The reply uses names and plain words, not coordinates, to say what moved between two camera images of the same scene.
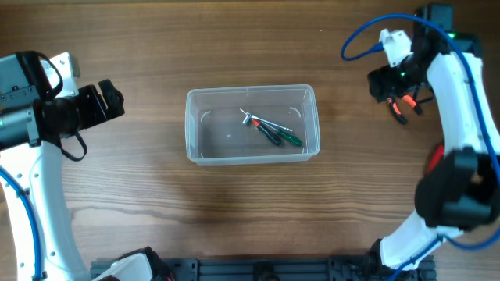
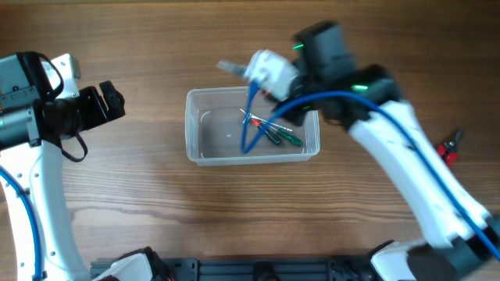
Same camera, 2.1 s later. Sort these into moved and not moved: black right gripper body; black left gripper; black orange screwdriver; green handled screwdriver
Moved: black right gripper body
Not moved: black left gripper; green handled screwdriver; black orange screwdriver
